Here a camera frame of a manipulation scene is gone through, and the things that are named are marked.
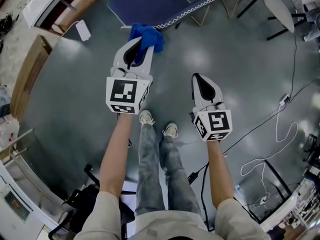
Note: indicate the white table with black frame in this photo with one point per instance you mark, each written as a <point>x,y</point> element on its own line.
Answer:
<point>277,179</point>

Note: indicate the stack of wooden planks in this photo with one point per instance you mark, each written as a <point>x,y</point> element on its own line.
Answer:
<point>30,76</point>

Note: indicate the white flat panel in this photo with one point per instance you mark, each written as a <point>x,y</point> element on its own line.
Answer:
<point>83,30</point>

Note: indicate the grey chair black legs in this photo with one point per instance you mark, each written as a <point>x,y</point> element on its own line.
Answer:
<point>280,6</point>

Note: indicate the clear water bottle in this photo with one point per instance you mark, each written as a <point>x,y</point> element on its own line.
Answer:
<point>239,191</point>

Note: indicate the white wooden side table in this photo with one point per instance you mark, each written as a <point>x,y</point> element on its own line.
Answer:
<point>37,9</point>

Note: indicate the black power adapter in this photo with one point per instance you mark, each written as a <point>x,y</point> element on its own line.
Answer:
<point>193,177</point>

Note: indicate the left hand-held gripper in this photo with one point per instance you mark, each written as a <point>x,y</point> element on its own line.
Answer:
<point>123,91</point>

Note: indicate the white framed tray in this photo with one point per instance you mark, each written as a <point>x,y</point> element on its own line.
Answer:
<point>17,206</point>

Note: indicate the person's beige sweater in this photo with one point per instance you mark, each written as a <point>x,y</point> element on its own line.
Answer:
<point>105,221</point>

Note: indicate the small white power strip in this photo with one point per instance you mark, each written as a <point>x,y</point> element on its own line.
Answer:
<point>263,200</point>

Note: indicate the white desk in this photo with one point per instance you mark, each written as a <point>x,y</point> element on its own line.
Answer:
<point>7,179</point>

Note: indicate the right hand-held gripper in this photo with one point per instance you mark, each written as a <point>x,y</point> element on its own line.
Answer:
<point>218,121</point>

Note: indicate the person's left forearm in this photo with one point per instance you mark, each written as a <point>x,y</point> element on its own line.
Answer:
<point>115,159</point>

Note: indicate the black office chair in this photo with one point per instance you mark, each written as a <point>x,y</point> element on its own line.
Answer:
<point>85,196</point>

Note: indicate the blue chair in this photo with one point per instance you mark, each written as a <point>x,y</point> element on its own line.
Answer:
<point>150,4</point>

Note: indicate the person's white shoe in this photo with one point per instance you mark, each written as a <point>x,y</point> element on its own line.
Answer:
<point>146,117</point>
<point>170,130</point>

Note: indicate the person's left white shoe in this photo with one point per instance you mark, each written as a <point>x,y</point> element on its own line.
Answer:
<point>146,117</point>

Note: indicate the person's right white shoe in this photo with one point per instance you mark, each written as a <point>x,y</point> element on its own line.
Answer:
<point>170,130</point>

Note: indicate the blue cloth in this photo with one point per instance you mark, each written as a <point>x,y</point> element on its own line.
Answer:
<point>152,36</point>

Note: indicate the person's right forearm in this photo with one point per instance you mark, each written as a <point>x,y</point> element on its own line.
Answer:
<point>220,174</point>

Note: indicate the person's grey jeans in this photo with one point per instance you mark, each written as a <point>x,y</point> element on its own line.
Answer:
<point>147,171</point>

